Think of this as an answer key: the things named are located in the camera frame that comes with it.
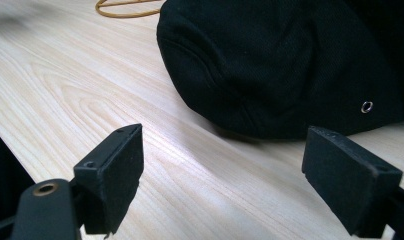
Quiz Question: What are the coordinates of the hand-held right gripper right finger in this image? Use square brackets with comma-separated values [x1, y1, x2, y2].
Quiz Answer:
[301, 125, 404, 238]

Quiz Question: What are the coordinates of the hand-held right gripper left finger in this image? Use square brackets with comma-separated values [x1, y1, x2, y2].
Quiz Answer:
[73, 123, 145, 236]

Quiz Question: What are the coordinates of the black cap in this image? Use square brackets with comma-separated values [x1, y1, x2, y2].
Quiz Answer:
[156, 0, 404, 140]

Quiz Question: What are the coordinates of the tan rubber band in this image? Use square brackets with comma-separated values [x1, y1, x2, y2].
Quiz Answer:
[95, 0, 163, 19]

